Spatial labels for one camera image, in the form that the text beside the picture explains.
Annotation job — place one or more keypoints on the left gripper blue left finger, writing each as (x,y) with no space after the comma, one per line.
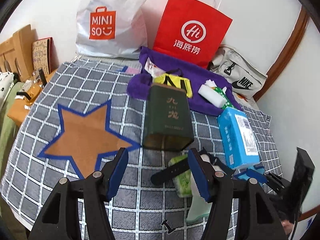
(115,170)

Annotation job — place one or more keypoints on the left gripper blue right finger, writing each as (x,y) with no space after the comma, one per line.
(201,169)

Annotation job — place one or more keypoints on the green pocket tissue pack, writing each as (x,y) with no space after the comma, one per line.
(182,180)

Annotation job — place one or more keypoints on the white glove with green cuff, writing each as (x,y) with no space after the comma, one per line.
(199,207)

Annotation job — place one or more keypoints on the yellow mesh pouch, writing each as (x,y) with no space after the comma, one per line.
(175,81)

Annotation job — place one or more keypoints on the red white small packet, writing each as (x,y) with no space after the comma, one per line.
(152,69)

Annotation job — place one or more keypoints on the green snack packet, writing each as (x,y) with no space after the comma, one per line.
(223,96)

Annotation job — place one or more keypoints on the white tissue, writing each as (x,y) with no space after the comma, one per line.
(210,83)

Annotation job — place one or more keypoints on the person's right hand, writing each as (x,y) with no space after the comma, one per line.
(287,226)

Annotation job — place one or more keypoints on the blue tissue pack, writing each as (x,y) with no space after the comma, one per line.
(238,140)

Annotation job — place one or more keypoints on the brown felt star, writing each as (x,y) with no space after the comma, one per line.
(85,139)

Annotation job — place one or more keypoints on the dark green tea tin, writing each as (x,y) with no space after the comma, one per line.
(167,124)

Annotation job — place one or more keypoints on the grey checked tablecloth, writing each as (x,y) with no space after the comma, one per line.
(140,210)

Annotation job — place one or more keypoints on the grey Nike waist bag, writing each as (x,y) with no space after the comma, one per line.
(245,79)

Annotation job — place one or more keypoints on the purple fleece towel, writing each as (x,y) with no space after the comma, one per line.
(197,76)

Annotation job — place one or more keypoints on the small wooden side table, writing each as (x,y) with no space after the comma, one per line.
(17,112)

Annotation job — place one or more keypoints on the brown patterned gift box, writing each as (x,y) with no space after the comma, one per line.
(42,54)

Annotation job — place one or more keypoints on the red paper shopping bag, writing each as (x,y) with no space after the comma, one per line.
(191,30)

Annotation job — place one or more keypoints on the white spotted plush toy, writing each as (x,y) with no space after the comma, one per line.
(7,81)

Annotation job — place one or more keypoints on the white Miniso plastic bag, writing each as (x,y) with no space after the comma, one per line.
(110,28)

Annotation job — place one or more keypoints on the wooden headboard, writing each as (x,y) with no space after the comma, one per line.
(16,53)

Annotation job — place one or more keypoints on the brown wooden door frame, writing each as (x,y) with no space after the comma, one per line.
(286,53)

